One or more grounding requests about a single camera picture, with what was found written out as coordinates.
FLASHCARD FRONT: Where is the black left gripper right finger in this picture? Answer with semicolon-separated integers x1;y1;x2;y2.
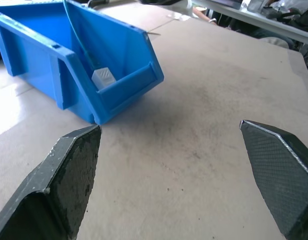
238;119;308;240

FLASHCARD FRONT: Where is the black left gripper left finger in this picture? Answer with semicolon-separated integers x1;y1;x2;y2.
0;124;102;240

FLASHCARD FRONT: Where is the blue plastic storage bin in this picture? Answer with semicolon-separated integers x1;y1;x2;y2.
0;0;165;126

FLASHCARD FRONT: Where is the grey background table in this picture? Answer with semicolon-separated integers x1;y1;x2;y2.
193;0;308;47

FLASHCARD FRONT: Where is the white cable coupler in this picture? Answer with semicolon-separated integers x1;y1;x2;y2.
91;66;117;89

